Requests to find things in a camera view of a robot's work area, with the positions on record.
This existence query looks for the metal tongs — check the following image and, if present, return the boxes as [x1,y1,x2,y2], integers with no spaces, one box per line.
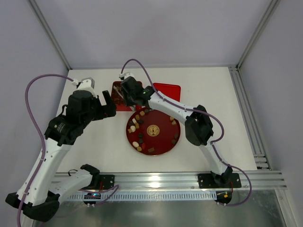
[111,85,136,112]

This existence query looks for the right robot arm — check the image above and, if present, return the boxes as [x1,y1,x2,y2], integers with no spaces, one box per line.
[119,73,232,187]

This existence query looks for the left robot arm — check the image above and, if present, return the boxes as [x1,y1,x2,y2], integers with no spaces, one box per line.
[5,90,116,222]

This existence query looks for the red chocolate box with tray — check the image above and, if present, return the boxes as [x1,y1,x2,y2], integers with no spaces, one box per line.
[111,81,141,112]

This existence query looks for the white dome chocolate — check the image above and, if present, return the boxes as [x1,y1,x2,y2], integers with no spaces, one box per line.
[130,126,136,132]

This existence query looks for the white round swirl chocolate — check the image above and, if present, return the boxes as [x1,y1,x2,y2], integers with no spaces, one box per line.
[133,141,139,147]

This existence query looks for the brown rectangular chocolate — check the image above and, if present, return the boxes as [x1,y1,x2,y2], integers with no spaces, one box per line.
[148,148,155,153]

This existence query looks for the red box lid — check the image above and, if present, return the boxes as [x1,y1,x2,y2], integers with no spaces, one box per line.
[153,83,181,102]

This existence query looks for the round dark red plate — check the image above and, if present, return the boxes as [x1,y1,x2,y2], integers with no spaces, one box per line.
[125,107,181,156]

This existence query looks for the right camera mount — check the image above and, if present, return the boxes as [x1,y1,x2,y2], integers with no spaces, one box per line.
[119,72,134,80]

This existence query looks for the camera mount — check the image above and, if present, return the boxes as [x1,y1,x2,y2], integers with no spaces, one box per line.
[119,72,134,80]
[71,78,98,98]

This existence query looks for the left camera mount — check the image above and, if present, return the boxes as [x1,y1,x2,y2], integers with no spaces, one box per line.
[71,78,98,98]

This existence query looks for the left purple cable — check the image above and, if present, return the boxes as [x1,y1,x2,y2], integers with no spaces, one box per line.
[17,74,120,227]

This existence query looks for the purple cable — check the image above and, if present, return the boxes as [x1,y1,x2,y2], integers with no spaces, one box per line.
[119,59,252,207]
[17,74,120,227]

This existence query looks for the aluminium rail with cable duct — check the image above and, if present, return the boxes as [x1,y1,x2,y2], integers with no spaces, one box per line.
[67,170,287,204]

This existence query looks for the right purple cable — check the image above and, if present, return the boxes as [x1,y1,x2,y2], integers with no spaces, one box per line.
[119,59,252,207]

